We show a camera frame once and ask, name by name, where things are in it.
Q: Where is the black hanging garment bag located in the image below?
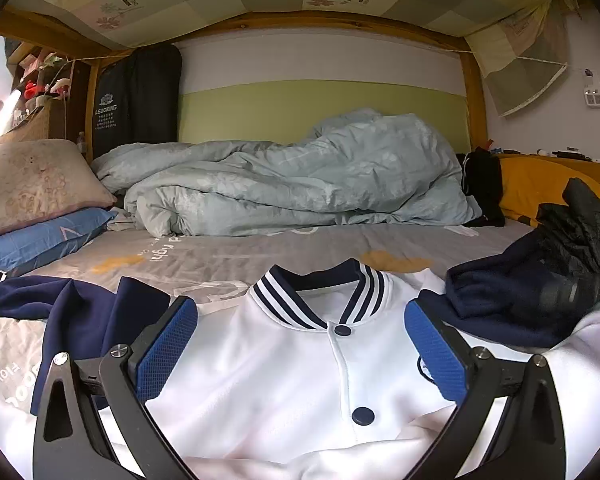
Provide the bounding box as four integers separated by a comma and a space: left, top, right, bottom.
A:
92, 44, 183, 158

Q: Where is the checked pastel hanging curtain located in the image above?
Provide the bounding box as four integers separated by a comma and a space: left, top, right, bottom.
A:
467, 0, 578, 118

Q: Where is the beige patterned pillow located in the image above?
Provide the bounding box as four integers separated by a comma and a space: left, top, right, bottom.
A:
0, 139, 117, 238

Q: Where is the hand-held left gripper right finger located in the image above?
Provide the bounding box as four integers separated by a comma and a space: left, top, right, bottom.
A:
404, 300, 566, 480

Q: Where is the yellow cloth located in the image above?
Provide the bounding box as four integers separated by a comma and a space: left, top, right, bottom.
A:
497, 155, 600, 228

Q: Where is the cluttered wooden shelf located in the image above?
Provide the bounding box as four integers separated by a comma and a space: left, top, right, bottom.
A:
0, 35, 101, 161

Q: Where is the pale blue-grey duvet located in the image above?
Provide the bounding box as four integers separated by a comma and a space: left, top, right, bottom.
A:
92, 107, 483, 237

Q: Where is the blue pillow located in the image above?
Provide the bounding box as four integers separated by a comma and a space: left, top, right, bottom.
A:
0, 207, 120, 271

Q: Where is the white wall power socket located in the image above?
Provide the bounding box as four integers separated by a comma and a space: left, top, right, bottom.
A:
580, 67, 600, 108

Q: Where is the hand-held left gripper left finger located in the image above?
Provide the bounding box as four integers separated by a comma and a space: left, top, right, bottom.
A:
32, 296, 201, 480

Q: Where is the black puffer jacket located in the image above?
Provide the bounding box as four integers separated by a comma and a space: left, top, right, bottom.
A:
535, 177, 600, 281

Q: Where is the white and navy varsity jacket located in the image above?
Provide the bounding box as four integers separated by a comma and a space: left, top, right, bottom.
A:
0, 232, 600, 480

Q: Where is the black bag with white stripes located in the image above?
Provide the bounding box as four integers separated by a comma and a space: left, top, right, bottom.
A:
457, 149, 506, 227

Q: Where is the wooden bunk bed frame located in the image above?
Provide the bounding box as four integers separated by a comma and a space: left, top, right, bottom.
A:
0, 5, 600, 191

